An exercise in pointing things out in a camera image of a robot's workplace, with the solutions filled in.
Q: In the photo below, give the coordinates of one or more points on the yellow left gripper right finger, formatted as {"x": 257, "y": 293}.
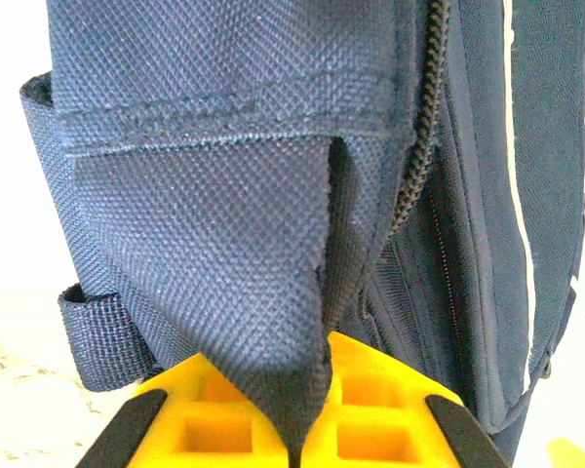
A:
{"x": 380, "y": 419}

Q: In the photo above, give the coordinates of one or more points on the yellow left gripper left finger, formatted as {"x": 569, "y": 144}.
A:
{"x": 209, "y": 429}

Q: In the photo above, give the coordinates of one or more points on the navy blue student backpack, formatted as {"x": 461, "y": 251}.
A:
{"x": 224, "y": 170}

